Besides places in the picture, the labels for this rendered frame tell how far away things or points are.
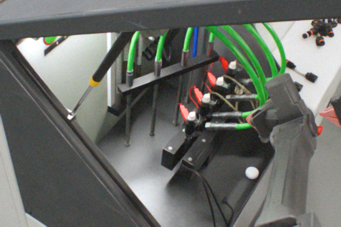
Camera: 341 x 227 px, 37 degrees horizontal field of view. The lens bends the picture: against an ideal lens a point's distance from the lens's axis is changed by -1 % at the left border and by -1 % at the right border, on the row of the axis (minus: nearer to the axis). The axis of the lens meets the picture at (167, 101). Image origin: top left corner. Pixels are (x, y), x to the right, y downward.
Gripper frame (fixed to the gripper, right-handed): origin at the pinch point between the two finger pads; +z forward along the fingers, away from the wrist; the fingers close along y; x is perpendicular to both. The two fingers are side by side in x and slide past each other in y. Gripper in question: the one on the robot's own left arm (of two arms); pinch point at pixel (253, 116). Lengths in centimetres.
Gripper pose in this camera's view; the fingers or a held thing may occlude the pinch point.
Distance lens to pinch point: 123.6
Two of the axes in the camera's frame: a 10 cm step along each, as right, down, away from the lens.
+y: -7.8, 5.5, -3.0
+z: -3.7, -0.1, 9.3
